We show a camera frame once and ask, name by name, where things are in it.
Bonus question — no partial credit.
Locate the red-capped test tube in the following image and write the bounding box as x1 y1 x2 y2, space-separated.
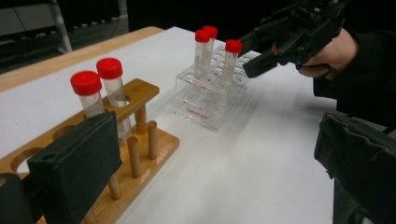
69 70 106 119
95 57 134 141
194 29 212 80
203 25 219 63
222 38 243 94

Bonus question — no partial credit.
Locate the white metal stand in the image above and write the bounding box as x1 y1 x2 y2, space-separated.
0 0 73 54

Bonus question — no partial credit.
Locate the clear acrylic test tube rack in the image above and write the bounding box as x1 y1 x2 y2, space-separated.
173 43 261 133

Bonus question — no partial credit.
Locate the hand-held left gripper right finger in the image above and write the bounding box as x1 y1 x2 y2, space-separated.
313 111 396 224

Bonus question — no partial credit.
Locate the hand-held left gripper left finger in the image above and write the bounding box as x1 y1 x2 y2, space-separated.
26 111 124 224

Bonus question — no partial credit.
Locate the wooden test tube rack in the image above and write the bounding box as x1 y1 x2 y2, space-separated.
0 77 181 224

